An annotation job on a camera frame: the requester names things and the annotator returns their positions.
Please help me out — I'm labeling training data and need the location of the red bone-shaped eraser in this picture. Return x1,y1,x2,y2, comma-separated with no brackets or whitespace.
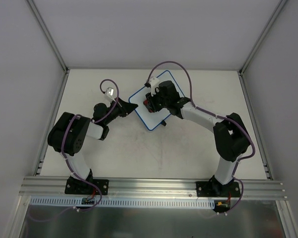
143,99,153,113

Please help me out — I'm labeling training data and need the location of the blue framed whiteboard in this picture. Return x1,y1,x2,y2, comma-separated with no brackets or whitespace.
129,70,184,131

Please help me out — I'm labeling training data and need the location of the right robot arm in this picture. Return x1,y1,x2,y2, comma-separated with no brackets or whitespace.
144,78,255,196

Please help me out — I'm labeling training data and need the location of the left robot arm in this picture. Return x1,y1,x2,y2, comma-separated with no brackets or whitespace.
47,99,138,193

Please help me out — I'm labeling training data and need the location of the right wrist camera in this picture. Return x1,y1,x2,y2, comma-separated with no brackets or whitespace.
145,77,160,96

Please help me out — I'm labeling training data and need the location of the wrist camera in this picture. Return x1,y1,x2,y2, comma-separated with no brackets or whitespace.
104,87,115,102
145,77,160,96

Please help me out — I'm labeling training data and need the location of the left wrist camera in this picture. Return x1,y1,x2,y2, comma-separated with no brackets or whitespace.
104,87,115,102

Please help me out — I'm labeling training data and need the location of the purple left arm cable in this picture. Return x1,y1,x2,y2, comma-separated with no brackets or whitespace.
61,79,119,212

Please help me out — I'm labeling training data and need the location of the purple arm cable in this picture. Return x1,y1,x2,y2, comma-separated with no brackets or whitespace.
61,79,119,212
145,60,255,211

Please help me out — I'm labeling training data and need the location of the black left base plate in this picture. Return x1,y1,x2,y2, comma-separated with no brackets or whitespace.
65,177,109,195

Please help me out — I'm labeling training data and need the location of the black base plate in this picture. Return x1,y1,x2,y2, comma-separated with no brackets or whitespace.
195,180,241,198
65,177,109,195

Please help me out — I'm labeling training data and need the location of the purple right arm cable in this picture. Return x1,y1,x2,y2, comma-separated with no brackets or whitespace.
145,60,255,211

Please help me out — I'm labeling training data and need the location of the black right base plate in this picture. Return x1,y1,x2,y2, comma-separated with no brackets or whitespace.
195,180,241,198

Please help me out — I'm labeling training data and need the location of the aluminium mounting rail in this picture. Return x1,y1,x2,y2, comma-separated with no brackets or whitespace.
18,176,288,200

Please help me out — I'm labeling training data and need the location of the left aluminium frame post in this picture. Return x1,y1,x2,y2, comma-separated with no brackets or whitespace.
25,0,68,73

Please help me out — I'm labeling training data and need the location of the aluminium frame post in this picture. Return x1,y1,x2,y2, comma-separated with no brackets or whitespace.
25,0,68,73
239,0,288,75

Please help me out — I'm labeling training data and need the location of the white slotted cable duct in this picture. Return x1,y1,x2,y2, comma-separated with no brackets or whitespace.
29,196,215,209

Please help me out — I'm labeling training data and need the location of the right aluminium frame post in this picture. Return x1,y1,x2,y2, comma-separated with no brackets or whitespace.
239,0,288,75

